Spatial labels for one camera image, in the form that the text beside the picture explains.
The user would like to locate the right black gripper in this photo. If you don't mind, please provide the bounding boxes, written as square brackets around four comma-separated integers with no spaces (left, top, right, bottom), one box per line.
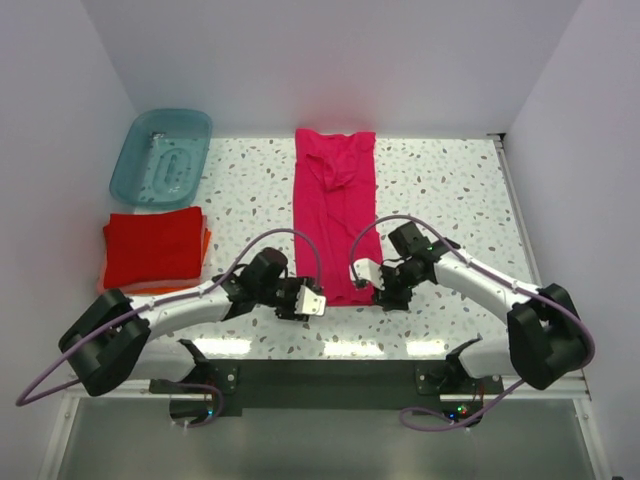
[370,261,426,312]

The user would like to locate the magenta t-shirt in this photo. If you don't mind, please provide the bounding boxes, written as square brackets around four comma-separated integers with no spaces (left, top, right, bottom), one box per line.
[292,129,376,307]

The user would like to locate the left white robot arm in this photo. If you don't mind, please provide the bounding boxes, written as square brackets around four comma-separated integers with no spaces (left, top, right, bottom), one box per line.
[58,248,326,397]

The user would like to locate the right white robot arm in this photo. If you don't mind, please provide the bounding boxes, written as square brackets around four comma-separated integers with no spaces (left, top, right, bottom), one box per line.
[353,221,595,393]

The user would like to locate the folded red t-shirt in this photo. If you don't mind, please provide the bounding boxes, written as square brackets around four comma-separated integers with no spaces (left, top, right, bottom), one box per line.
[103,207,209,290]

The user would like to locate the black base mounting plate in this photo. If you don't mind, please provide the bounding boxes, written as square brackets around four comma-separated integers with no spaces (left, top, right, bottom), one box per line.
[150,359,504,424]

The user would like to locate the teal plastic bin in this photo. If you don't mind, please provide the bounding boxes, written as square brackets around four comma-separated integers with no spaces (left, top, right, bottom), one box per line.
[109,108,213,211]

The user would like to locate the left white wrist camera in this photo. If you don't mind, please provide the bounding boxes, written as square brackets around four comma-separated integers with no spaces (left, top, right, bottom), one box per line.
[295,286,327,316]

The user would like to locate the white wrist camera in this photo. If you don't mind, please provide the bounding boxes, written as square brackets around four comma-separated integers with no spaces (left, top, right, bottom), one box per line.
[350,258,383,290]
[295,286,327,316]

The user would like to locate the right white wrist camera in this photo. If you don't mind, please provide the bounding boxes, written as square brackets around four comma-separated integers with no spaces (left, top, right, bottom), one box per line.
[350,258,383,290]

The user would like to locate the aluminium frame rail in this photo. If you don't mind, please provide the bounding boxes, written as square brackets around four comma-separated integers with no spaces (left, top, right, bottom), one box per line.
[63,374,591,401]

